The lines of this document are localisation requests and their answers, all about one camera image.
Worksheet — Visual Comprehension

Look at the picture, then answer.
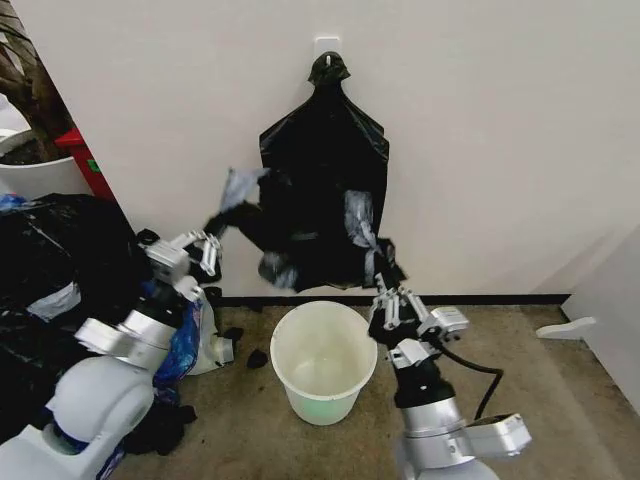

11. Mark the black robot wrist cable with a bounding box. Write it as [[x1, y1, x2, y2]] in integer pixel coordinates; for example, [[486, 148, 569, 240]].
[[439, 344, 504, 421]]

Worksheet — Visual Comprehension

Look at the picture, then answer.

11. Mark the white plant pot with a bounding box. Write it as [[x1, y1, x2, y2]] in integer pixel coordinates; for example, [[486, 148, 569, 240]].
[[0, 128, 96, 201]]

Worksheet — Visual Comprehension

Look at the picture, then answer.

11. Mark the white furniture foot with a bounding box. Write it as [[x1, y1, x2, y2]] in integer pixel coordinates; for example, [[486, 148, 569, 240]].
[[535, 316, 599, 341]]

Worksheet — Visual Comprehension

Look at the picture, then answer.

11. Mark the black crumpled cloth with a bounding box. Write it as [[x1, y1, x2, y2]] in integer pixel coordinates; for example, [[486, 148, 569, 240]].
[[124, 402, 197, 457]]

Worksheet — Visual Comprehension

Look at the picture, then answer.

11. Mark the white plastic trash bin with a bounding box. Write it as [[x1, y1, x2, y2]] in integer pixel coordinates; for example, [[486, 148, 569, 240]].
[[269, 301, 379, 427]]

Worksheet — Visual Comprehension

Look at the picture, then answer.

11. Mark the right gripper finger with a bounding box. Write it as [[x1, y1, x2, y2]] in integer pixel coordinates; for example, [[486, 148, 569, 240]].
[[370, 273, 401, 331], [398, 286, 427, 329]]

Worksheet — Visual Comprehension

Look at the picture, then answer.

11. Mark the black garbage bag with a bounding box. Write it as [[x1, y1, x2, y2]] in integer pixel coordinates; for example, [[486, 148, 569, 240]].
[[203, 51, 409, 294]]

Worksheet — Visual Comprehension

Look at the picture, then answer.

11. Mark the white wall hook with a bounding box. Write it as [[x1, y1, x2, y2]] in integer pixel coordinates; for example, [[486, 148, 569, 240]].
[[313, 34, 342, 69]]

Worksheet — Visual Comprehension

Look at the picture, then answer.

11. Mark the pile of black garbage bags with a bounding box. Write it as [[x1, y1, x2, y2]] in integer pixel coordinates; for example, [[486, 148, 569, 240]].
[[0, 193, 151, 441]]

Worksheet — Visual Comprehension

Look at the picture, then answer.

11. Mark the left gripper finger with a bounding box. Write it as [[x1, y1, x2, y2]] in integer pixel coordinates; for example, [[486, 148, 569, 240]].
[[199, 235, 222, 275], [185, 218, 225, 246]]

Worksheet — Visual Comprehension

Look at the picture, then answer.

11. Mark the dark potted plant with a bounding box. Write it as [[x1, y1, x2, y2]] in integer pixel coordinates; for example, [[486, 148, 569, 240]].
[[0, 24, 76, 164]]

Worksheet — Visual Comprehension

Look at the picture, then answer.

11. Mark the blue and white plastic bag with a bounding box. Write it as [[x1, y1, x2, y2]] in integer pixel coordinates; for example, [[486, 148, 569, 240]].
[[152, 284, 219, 396]]

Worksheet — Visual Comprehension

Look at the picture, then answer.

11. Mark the red box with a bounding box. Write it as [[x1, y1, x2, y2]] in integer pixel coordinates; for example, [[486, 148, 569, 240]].
[[54, 128, 121, 201]]

